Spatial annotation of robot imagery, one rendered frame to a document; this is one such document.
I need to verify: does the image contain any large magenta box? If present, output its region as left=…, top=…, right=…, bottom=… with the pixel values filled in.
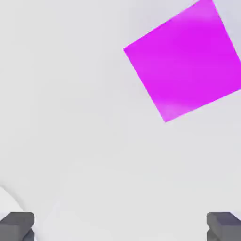
left=123, top=0, right=241, bottom=123

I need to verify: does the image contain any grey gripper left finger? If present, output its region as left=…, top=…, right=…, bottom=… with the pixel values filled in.
left=0, top=211, right=35, bottom=241

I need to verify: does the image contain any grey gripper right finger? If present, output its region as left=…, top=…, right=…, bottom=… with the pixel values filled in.
left=206, top=211, right=241, bottom=241

